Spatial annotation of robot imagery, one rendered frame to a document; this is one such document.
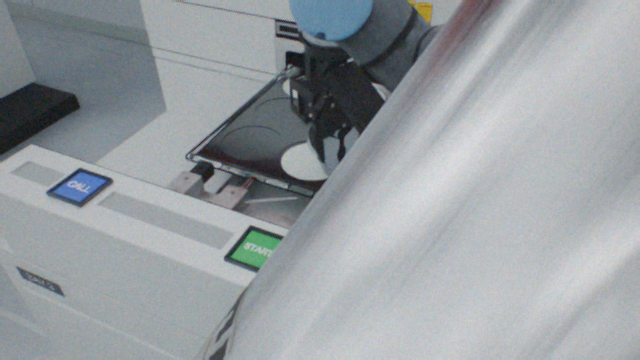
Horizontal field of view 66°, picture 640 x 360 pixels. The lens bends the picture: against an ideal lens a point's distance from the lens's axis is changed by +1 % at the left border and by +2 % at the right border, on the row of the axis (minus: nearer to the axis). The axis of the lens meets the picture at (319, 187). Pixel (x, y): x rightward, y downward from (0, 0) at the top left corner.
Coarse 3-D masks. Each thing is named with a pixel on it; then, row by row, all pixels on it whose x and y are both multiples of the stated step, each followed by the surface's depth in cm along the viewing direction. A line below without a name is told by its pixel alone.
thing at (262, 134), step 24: (288, 72) 100; (264, 96) 92; (288, 96) 92; (240, 120) 86; (264, 120) 86; (288, 120) 86; (216, 144) 80; (240, 144) 80; (264, 144) 80; (288, 144) 80; (264, 168) 75
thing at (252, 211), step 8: (208, 192) 74; (208, 200) 72; (248, 208) 71; (256, 208) 71; (256, 216) 69; (264, 216) 69; (272, 216) 69; (280, 216) 69; (280, 224) 68; (288, 224) 68
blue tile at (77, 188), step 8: (80, 176) 63; (88, 176) 63; (64, 184) 62; (72, 184) 62; (80, 184) 62; (88, 184) 62; (96, 184) 62; (56, 192) 61; (64, 192) 61; (72, 192) 61; (80, 192) 61; (88, 192) 61
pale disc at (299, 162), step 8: (304, 144) 80; (288, 152) 78; (296, 152) 78; (304, 152) 78; (288, 160) 77; (296, 160) 76; (304, 160) 76; (312, 160) 76; (288, 168) 75; (296, 168) 75; (304, 168) 75; (312, 168) 75; (320, 168) 75; (296, 176) 73; (304, 176) 73; (312, 176) 73; (320, 176) 73
